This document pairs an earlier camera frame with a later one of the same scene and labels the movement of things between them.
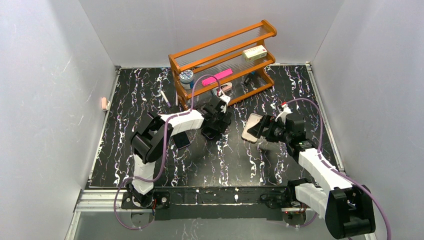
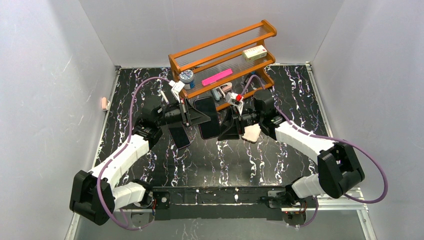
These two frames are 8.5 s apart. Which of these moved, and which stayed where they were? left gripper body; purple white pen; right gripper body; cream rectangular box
Moved: left gripper body; right gripper body
Stayed: cream rectangular box; purple white pen
